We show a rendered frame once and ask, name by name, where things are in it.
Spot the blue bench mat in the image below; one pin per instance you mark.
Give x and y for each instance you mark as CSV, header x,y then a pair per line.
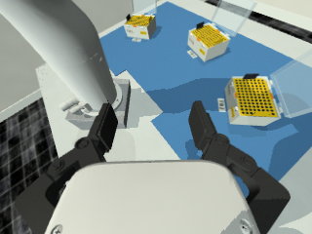
x,y
174,80

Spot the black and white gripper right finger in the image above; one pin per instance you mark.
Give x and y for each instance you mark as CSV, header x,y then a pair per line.
x,y
267,196

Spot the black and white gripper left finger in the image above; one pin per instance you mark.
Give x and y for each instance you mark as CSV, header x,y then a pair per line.
x,y
37,203

